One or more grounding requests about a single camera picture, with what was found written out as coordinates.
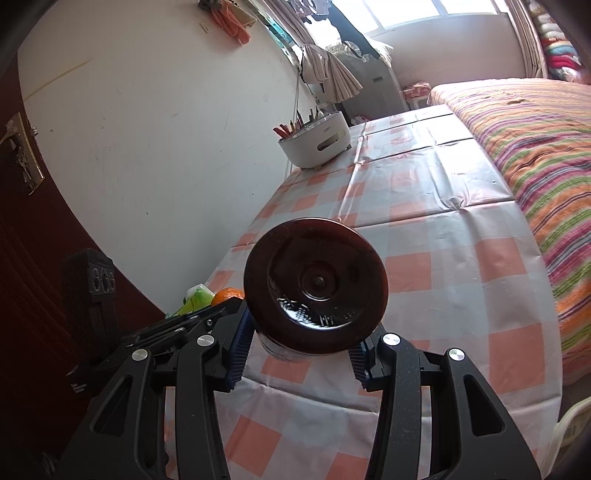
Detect orange fruit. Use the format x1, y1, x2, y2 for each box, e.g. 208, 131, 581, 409
211, 287, 245, 306

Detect brown bottle blue label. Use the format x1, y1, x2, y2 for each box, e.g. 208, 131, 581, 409
243, 218, 389, 361

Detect cream plastic trash bin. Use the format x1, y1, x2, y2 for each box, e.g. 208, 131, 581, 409
547, 397, 591, 470

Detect dark red door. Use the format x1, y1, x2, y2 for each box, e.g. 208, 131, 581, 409
0, 55, 167, 480

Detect pink checkered tablecloth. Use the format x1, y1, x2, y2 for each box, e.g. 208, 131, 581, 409
206, 105, 562, 479

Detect white round container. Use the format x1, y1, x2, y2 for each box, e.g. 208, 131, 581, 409
279, 111, 352, 169

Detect pink tied curtain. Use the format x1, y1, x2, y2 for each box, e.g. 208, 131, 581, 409
263, 0, 363, 104

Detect striped bed sheet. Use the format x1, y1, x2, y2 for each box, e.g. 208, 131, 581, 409
429, 78, 590, 384

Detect grey standing appliance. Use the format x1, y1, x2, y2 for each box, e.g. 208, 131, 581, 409
337, 41, 409, 121

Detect hanging clothes on rod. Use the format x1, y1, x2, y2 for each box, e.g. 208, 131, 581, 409
288, 1, 381, 60

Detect stack of folded quilts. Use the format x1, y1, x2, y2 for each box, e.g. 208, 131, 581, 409
525, 1, 590, 85

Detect metal door handle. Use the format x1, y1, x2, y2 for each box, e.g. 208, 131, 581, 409
1, 112, 45, 195

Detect pink cloth on wall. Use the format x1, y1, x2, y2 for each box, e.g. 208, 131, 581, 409
197, 0, 256, 45

